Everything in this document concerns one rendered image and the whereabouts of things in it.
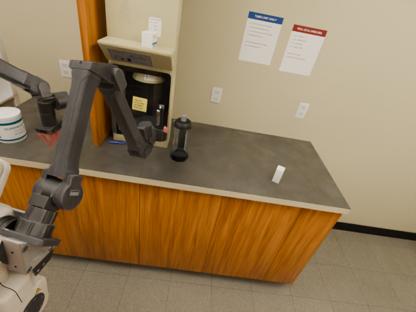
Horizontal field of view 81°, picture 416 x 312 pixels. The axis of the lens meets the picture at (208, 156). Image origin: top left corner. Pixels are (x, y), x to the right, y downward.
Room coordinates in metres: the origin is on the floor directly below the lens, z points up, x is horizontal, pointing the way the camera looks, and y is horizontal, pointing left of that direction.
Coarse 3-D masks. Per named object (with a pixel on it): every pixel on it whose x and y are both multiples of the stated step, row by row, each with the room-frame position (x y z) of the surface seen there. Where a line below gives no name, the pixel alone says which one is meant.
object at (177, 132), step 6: (174, 120) 1.15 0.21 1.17; (174, 126) 1.11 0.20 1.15; (180, 126) 1.10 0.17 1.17; (192, 126) 1.13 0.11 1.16; (174, 132) 1.12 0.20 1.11; (180, 132) 1.10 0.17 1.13; (186, 132) 1.11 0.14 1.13; (174, 138) 1.12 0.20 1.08; (180, 138) 1.10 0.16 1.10; (186, 138) 1.12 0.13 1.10; (174, 144) 1.11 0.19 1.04; (180, 144) 1.10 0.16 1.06; (186, 144) 1.12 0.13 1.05; (174, 150) 1.11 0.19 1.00; (180, 150) 1.10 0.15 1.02; (186, 150) 1.13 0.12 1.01; (180, 156) 1.10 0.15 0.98
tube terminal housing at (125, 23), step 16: (112, 0) 1.19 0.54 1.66; (128, 0) 1.20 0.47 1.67; (144, 0) 1.20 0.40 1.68; (160, 0) 1.21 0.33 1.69; (176, 0) 1.21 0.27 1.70; (112, 16) 1.19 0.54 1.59; (128, 16) 1.20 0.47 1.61; (144, 16) 1.20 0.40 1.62; (160, 16) 1.21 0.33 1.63; (176, 16) 1.21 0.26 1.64; (112, 32) 1.19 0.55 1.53; (128, 32) 1.20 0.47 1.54; (176, 32) 1.21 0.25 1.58; (176, 48) 1.27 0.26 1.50; (128, 64) 1.19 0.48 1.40; (160, 144) 1.21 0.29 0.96
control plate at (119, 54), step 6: (114, 54) 1.13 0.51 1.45; (120, 54) 1.12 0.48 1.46; (126, 54) 1.12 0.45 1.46; (132, 54) 1.11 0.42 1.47; (138, 54) 1.11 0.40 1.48; (120, 60) 1.16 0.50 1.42; (126, 60) 1.15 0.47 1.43; (132, 60) 1.15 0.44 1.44; (138, 60) 1.14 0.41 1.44; (144, 60) 1.14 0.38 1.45; (150, 60) 1.13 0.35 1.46
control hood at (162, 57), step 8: (104, 40) 1.09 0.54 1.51; (112, 40) 1.12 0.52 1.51; (120, 40) 1.15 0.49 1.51; (128, 40) 1.18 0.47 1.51; (104, 48) 1.10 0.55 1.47; (112, 48) 1.09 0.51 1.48; (120, 48) 1.09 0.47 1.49; (128, 48) 1.09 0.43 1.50; (136, 48) 1.09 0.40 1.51; (144, 48) 1.10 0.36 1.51; (160, 48) 1.16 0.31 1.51; (168, 48) 1.19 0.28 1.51; (152, 56) 1.11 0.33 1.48; (160, 56) 1.11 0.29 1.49; (168, 56) 1.10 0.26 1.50; (152, 64) 1.16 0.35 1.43; (160, 64) 1.15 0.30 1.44; (168, 64) 1.15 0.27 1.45
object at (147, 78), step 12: (132, 72) 1.19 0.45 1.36; (144, 72) 1.19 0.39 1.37; (156, 72) 1.19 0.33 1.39; (132, 84) 1.19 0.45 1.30; (144, 84) 1.19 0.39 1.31; (156, 84) 1.19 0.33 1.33; (168, 84) 1.20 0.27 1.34; (132, 96) 1.19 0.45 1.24; (144, 96) 1.19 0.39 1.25; (156, 96) 1.19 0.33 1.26; (168, 96) 1.20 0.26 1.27; (156, 108) 1.19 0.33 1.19; (144, 120) 1.19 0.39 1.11; (156, 120) 1.19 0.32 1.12; (120, 132) 1.18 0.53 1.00
